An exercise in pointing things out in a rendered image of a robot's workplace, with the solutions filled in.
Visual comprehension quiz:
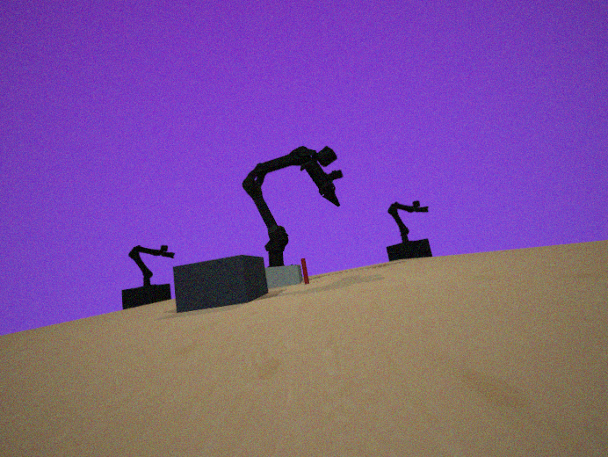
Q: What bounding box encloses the dark red peg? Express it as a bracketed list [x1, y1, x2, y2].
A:
[300, 258, 309, 285]

